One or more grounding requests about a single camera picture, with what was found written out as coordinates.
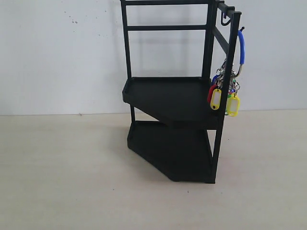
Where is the key ring with coloured tags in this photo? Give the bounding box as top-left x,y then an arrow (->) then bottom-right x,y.
207,27 -> 246,117

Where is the black two-tier corner shelf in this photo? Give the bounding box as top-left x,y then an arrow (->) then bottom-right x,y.
120,0 -> 242,184

